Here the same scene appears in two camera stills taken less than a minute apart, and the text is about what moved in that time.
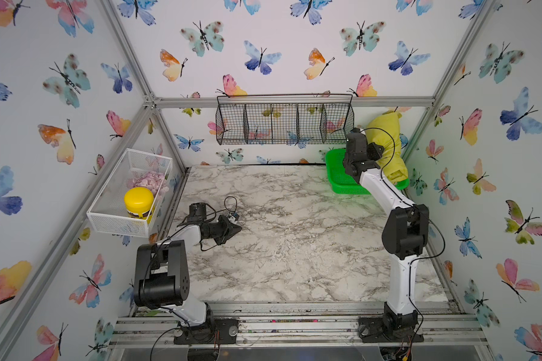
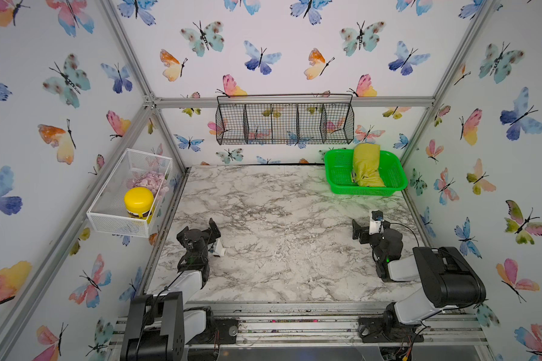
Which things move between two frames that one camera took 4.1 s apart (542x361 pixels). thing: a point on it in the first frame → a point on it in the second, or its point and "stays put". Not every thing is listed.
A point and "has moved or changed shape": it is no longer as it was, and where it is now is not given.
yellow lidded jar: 138,201 stays put
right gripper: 376,150 → 357,231
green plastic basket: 342,181 stays put
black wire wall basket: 284,118 stays put
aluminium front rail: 298,326 stays put
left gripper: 226,229 → 208,234
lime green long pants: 385,132 has moved or changed shape
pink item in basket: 151,180 stays put
